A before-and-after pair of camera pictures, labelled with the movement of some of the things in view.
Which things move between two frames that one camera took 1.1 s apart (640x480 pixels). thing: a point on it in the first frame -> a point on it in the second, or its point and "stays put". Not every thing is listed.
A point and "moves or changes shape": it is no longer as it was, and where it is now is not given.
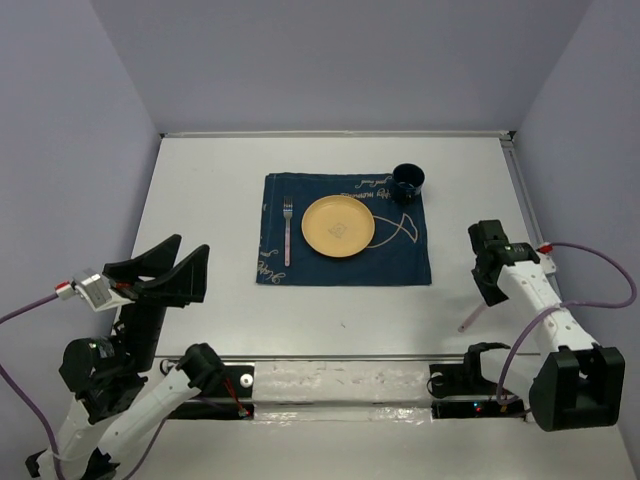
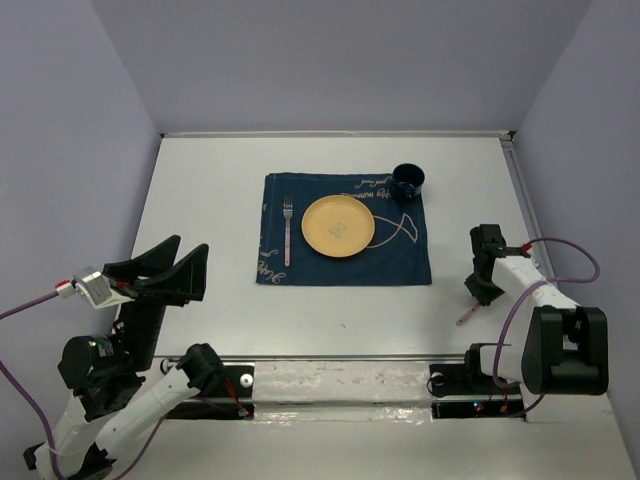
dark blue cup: (408, 181) stays put
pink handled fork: (288, 213) stays put
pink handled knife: (472, 317) moves or changes shape
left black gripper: (171, 284) stays put
